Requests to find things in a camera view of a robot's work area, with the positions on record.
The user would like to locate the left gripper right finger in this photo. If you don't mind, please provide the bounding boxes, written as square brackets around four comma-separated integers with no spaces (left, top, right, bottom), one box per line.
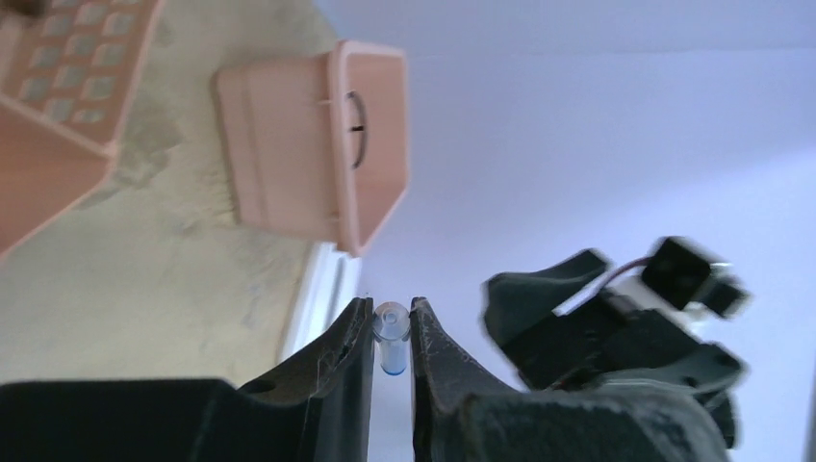
[410,297,730,461]

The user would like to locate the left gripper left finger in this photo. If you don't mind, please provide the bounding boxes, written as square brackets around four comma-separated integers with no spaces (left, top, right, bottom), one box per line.
[1,298,373,461]

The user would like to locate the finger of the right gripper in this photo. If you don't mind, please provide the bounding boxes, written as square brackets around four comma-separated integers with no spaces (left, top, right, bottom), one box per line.
[482,248,610,347]

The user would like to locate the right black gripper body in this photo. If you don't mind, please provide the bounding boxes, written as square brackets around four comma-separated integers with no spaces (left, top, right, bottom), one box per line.
[497,290,747,448]

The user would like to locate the clear glass tube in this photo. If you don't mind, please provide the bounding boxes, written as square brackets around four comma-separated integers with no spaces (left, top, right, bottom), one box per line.
[372,301,410,375]

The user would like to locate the pink plastic bin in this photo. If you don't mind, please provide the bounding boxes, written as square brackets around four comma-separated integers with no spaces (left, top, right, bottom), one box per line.
[215,40,410,257]

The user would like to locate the orange plastic file organizer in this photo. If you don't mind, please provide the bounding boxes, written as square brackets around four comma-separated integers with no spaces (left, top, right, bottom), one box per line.
[1,0,163,254]

